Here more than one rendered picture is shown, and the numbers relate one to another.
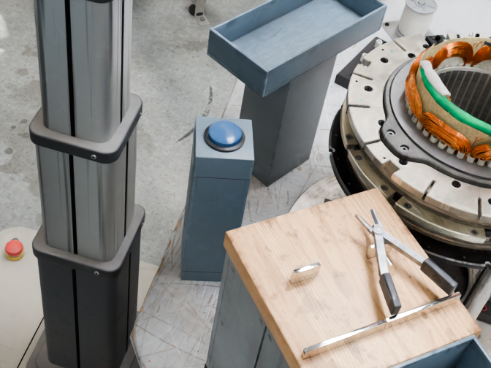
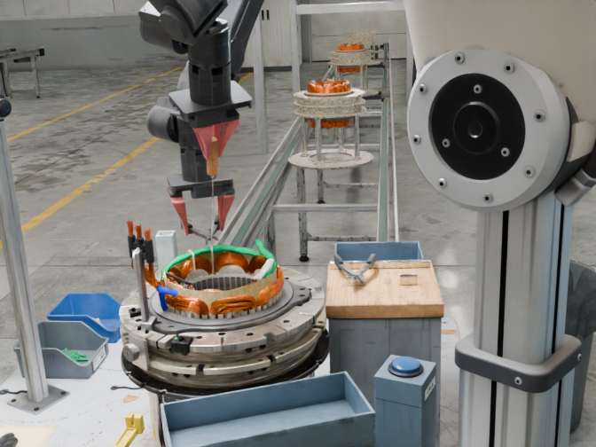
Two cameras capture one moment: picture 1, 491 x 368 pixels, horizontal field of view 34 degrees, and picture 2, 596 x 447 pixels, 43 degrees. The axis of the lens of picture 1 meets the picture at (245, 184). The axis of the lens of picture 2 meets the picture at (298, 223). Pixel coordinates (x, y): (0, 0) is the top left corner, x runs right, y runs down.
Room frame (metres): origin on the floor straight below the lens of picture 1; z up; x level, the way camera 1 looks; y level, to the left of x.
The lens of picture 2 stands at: (1.54, 0.50, 1.56)
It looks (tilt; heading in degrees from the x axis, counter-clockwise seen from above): 18 degrees down; 218
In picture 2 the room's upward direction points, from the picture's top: 3 degrees counter-clockwise
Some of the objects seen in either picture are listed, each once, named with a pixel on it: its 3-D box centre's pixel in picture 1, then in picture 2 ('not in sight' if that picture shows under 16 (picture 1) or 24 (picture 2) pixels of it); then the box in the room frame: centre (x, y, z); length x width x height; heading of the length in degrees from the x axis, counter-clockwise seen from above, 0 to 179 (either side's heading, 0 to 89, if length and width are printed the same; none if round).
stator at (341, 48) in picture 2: not in sight; (350, 58); (-3.06, -2.50, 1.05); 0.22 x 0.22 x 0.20
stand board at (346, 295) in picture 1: (348, 286); (381, 287); (0.49, -0.12, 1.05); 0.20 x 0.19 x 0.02; 33
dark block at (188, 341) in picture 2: (436, 43); (182, 342); (0.88, -0.21, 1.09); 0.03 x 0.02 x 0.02; 114
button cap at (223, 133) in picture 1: (225, 133); (405, 364); (0.69, 0.04, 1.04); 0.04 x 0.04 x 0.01
